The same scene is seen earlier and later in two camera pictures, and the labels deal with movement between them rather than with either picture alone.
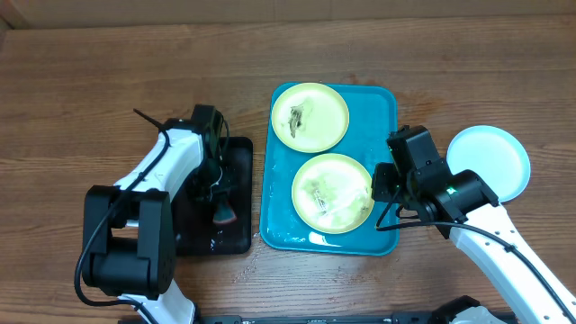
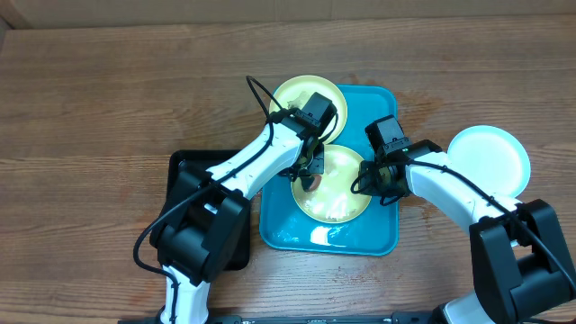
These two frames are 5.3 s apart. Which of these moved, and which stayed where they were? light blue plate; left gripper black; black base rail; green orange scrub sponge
Moved: green orange scrub sponge; left gripper black
Stayed: black base rail; light blue plate
